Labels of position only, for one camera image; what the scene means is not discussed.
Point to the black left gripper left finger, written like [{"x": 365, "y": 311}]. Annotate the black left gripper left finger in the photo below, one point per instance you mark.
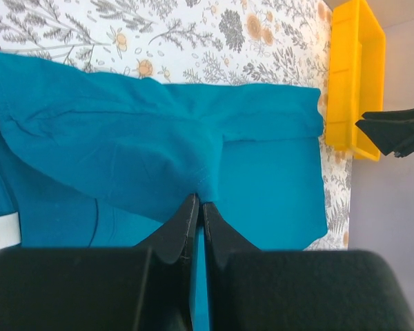
[{"x": 145, "y": 287}]

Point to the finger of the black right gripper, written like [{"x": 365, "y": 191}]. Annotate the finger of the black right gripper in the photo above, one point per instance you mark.
[
  {"x": 404, "y": 116},
  {"x": 388, "y": 136}
]

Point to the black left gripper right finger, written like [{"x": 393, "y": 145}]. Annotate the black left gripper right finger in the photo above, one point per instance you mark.
[{"x": 253, "y": 289}]

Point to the yellow plastic bin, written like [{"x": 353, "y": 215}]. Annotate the yellow plastic bin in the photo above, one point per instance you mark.
[{"x": 356, "y": 77}]

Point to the blue t shirt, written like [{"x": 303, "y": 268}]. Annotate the blue t shirt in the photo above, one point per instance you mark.
[{"x": 252, "y": 150}]

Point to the floral patterned table mat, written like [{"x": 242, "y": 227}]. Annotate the floral patterned table mat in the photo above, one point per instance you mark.
[{"x": 159, "y": 41}]

